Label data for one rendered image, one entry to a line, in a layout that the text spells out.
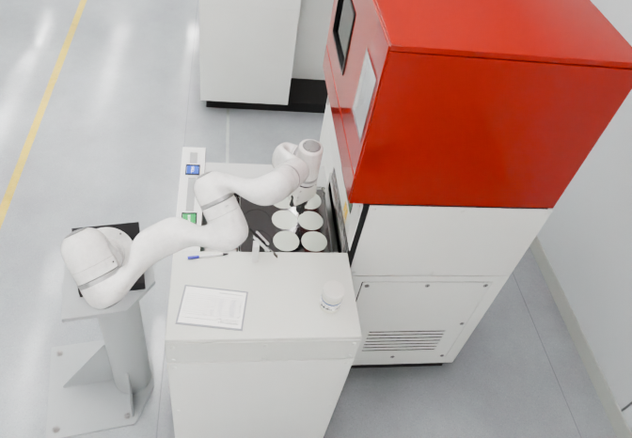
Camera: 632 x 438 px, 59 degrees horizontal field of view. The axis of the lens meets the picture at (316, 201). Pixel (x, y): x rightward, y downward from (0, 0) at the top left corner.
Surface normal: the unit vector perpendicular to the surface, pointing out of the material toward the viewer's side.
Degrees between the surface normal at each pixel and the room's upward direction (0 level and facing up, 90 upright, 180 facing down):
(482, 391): 0
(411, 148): 90
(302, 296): 0
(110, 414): 0
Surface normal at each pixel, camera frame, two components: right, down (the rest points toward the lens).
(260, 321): 0.14, -0.68
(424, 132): 0.10, 0.73
